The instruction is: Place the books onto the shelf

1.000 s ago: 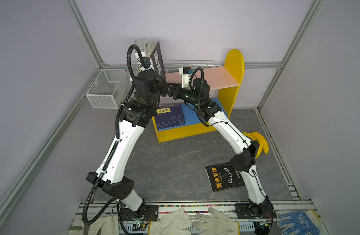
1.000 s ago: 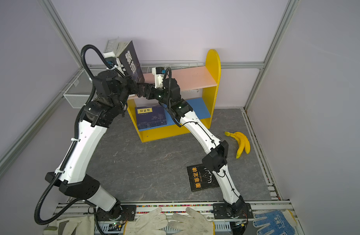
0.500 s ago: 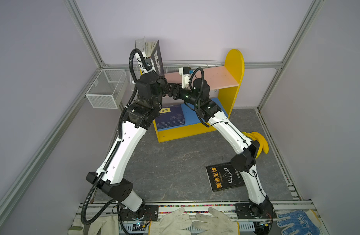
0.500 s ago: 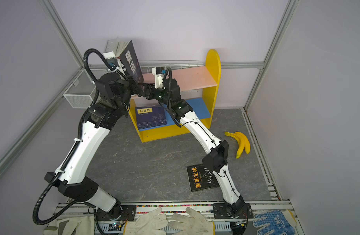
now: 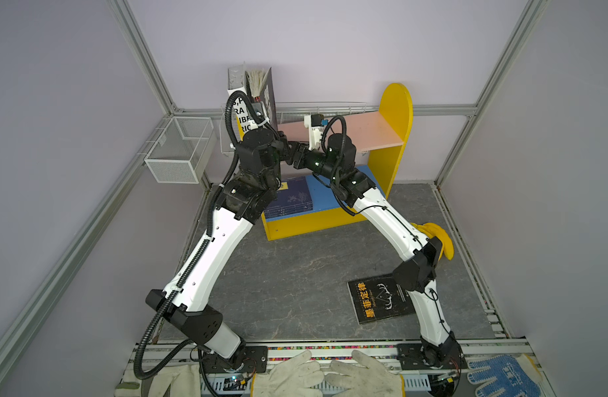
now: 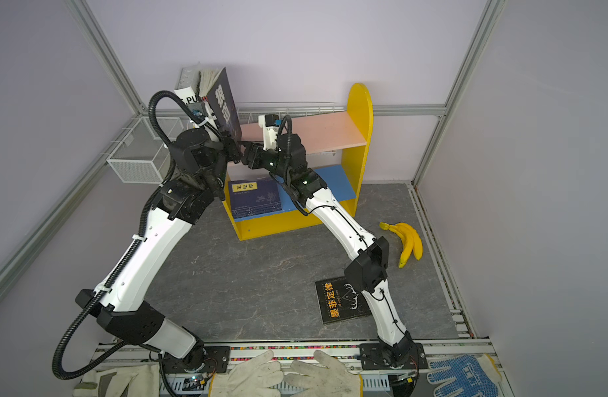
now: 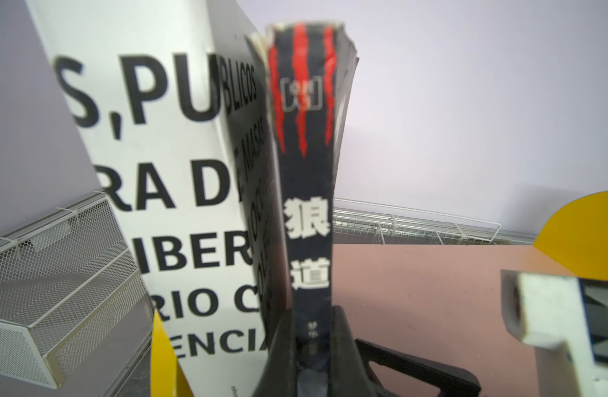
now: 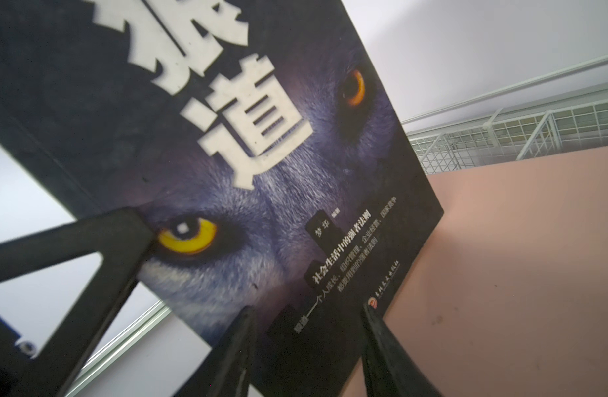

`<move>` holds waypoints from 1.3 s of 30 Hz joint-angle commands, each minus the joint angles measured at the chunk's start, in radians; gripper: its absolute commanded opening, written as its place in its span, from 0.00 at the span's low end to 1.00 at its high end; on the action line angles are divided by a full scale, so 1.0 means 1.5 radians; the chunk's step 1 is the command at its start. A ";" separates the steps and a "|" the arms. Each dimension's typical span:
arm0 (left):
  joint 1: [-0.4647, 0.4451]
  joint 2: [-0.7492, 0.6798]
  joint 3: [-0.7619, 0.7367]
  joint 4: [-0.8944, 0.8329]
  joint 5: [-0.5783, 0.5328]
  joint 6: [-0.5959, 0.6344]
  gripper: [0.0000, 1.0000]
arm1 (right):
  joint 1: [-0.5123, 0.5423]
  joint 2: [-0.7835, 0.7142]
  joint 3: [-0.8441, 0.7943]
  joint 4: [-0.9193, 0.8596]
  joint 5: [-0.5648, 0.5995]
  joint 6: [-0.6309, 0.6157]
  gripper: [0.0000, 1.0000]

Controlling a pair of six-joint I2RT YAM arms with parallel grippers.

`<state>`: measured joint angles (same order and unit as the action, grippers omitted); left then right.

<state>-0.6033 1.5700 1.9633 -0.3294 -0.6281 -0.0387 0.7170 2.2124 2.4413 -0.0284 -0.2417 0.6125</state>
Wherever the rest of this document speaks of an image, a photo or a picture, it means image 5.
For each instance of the black wolf cover book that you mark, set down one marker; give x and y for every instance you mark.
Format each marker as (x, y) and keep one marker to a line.
(261, 90)

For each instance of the white work glove left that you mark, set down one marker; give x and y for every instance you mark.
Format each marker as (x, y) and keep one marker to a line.
(171, 381)

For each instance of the black book yellow title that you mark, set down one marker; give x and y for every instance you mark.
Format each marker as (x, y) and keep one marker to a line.
(378, 298)

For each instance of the blue dotted work glove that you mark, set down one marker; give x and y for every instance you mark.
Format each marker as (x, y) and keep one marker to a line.
(505, 375)

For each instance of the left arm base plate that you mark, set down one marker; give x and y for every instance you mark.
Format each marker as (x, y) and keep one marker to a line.
(250, 359)

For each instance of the white work glove centre-left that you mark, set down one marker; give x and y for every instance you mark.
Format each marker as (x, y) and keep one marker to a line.
(298, 376)

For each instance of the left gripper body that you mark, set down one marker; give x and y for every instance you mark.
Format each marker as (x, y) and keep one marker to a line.
(275, 183)

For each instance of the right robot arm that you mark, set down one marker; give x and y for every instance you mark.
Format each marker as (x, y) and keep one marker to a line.
(357, 194)

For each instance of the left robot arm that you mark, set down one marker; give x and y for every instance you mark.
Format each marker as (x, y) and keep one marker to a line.
(250, 185)

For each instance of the white wire basket behind shelf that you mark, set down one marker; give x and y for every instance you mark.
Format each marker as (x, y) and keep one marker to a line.
(295, 112)

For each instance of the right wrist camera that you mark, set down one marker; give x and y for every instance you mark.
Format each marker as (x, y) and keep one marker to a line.
(315, 124)

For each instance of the white work glove centre-right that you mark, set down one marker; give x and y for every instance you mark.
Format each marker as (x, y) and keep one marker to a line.
(367, 378)

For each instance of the white book black lettering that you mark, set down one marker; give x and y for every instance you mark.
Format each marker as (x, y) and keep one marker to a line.
(238, 82)

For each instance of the yellow bookshelf pink blue shelves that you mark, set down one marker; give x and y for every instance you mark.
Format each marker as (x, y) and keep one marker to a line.
(382, 135)

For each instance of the yellow toy banana bunch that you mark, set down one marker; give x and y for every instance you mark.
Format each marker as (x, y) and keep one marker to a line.
(433, 230)

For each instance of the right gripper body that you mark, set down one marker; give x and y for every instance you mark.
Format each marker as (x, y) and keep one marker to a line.
(319, 165)

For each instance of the blue book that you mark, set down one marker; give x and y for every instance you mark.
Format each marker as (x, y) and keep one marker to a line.
(292, 197)

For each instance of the white mesh wall basket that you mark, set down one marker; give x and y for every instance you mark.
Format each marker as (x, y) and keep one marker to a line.
(182, 150)

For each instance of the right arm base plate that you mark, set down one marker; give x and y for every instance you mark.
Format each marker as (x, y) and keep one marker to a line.
(412, 356)

